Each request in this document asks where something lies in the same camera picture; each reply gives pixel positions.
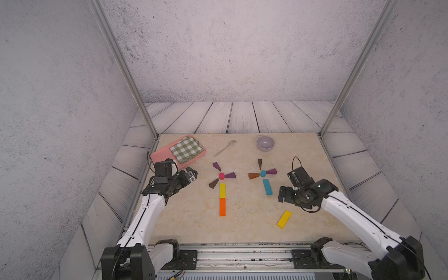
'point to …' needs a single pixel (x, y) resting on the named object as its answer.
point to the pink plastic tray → (166, 153)
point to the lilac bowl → (265, 143)
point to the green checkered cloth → (186, 149)
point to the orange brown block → (253, 175)
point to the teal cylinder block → (263, 173)
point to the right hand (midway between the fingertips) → (288, 198)
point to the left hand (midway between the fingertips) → (193, 175)
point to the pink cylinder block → (221, 176)
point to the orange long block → (222, 207)
